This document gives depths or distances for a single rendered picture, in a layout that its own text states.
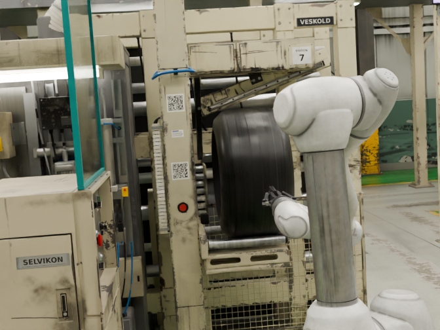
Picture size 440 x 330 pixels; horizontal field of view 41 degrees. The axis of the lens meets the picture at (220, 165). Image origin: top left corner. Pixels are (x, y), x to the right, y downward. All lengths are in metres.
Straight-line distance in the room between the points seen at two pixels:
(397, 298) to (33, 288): 1.00
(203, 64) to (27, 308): 1.46
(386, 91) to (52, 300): 1.08
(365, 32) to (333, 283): 10.39
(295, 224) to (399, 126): 10.61
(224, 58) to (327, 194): 1.48
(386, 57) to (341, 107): 11.01
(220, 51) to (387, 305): 1.59
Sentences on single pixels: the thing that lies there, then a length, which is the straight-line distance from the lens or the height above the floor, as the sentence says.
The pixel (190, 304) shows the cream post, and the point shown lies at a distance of 2.63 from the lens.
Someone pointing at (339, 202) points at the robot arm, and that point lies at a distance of 1.42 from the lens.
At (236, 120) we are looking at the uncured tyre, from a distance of 2.44.
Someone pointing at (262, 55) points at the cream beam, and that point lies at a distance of 2.80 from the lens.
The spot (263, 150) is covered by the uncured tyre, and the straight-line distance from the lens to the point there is 2.35.
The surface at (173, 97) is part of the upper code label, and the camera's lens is 2.49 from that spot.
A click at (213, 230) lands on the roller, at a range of 2.76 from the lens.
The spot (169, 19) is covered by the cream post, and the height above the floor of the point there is 1.86.
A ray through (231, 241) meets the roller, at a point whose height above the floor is 0.91.
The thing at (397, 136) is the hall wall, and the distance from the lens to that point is 12.40.
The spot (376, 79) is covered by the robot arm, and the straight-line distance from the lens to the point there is 1.48.
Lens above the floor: 1.47
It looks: 6 degrees down
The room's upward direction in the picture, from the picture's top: 4 degrees counter-clockwise
